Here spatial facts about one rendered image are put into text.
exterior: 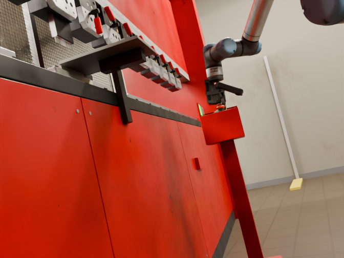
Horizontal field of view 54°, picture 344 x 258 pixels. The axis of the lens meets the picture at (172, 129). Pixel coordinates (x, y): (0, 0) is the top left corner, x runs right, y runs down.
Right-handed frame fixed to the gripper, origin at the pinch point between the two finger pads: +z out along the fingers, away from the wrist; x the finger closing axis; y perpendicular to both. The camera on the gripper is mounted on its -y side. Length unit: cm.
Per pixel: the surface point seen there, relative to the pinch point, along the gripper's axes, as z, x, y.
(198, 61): -73, -162, 23
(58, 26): -35, 55, 47
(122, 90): -10, 54, 28
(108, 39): -40, 22, 42
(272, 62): -99, -338, -62
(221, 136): 7.3, 15.1, 2.5
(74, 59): -21, 61, 40
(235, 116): 0.2, 15.1, -4.2
